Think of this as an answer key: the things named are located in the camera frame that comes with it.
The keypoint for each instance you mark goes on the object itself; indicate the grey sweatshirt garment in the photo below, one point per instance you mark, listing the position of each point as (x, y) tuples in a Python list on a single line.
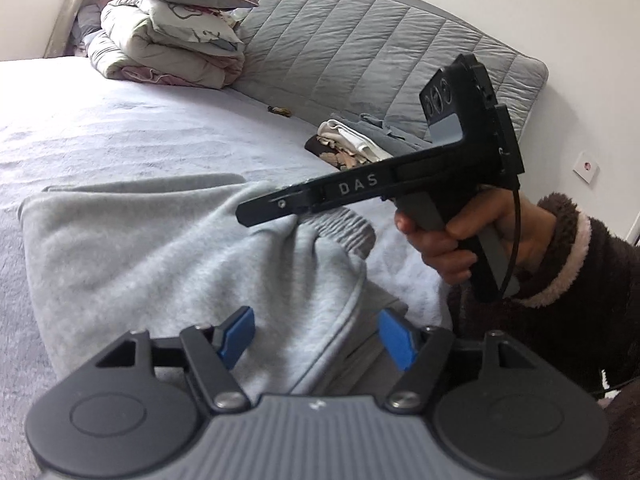
[(150, 270)]

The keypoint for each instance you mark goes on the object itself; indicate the white folded cloth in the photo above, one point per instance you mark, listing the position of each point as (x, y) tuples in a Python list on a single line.
[(350, 137)]

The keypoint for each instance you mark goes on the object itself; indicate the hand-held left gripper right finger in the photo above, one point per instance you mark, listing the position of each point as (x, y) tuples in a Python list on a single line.
[(395, 335)]

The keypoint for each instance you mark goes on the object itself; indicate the brown patterned garment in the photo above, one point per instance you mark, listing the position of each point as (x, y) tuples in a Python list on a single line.
[(325, 150)]

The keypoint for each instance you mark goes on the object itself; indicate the white wall plate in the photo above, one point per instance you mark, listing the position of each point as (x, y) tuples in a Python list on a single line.
[(586, 167)]

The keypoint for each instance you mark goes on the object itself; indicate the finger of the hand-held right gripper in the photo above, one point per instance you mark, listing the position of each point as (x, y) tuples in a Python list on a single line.
[(280, 205)]

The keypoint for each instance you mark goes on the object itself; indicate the grey zip jacket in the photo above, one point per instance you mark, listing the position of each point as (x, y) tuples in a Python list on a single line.
[(400, 137)]

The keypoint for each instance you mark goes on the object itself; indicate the person's right forearm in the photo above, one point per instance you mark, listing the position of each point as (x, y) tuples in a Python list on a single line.
[(575, 300)]

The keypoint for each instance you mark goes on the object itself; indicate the dark patterned cloth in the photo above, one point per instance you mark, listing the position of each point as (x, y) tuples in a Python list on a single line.
[(90, 30)]

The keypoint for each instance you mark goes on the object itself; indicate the folded grey pink comforter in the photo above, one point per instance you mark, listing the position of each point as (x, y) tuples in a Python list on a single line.
[(165, 62)]

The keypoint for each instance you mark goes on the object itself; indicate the grey quilted headboard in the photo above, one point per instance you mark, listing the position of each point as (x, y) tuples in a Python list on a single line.
[(375, 35)]

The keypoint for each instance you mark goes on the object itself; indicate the person's right hand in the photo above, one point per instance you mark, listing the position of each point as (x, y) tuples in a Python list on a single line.
[(440, 255)]

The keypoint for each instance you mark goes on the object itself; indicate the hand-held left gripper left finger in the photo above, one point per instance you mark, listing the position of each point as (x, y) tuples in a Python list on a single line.
[(237, 335)]

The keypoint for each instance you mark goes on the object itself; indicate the grey patterned curtain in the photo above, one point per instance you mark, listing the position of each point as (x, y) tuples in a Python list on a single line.
[(75, 10)]

